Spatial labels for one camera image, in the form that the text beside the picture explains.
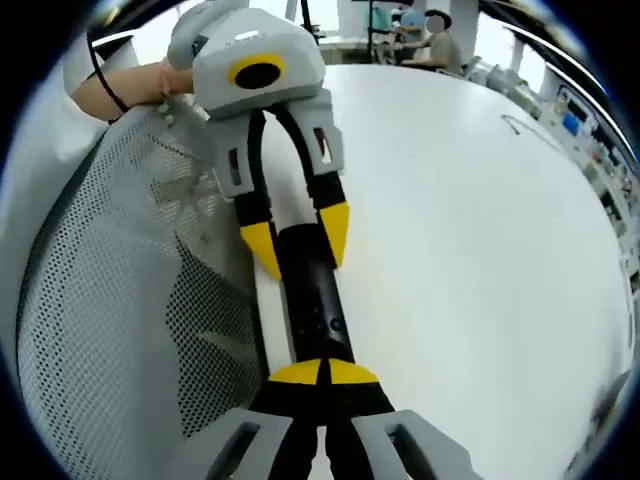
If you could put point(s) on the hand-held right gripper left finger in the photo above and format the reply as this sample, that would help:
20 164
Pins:
280 430

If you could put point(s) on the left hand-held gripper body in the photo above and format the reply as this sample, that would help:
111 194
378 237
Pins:
285 45

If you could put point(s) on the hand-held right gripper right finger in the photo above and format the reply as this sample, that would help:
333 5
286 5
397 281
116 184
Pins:
370 430

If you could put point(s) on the black remote control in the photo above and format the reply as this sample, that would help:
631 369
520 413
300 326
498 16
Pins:
315 300

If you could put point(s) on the black stand pole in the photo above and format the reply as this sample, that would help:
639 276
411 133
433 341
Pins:
371 35

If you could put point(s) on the grey mesh office chair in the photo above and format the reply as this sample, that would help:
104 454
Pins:
110 300

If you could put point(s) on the person's white shirt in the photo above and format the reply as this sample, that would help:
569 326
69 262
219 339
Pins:
50 115

